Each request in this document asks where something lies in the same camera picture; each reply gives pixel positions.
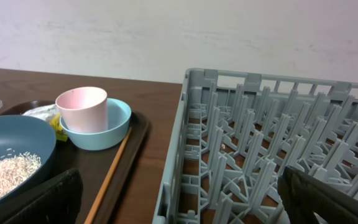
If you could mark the dark blue plate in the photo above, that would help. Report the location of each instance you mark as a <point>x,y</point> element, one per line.
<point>27,151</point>

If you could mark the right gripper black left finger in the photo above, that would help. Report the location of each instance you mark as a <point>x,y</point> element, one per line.
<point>57,200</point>

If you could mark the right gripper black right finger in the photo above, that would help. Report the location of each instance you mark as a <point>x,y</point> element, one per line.
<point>304,197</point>

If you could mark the wooden chopstick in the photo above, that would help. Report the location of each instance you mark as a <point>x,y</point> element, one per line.
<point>99,198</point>

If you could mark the grey dishwasher rack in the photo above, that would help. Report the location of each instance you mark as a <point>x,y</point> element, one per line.
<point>235,133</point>

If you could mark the pink cup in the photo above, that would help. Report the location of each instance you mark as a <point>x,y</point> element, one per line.
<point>84,109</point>

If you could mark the pile of white rice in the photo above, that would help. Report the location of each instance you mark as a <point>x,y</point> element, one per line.
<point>16,169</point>

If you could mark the yellow snack wrapper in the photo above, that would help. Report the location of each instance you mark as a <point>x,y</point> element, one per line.
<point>57,127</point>

